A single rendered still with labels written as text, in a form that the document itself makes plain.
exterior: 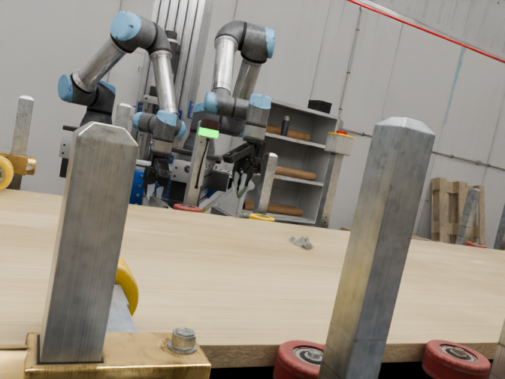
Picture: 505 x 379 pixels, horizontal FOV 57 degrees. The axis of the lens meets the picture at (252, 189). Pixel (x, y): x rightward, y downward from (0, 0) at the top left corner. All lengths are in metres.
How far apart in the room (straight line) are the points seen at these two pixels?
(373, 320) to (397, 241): 0.07
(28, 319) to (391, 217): 0.37
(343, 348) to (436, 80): 5.76
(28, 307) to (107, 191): 0.31
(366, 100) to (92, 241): 5.12
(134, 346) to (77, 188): 0.12
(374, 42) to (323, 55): 0.69
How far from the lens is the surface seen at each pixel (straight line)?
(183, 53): 2.38
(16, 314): 0.55
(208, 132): 1.39
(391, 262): 0.39
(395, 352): 0.68
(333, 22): 5.10
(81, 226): 0.29
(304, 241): 1.18
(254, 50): 1.96
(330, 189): 1.68
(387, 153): 0.38
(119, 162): 0.28
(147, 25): 1.98
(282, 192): 4.80
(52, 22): 4.10
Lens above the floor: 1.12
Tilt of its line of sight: 5 degrees down
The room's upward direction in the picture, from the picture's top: 11 degrees clockwise
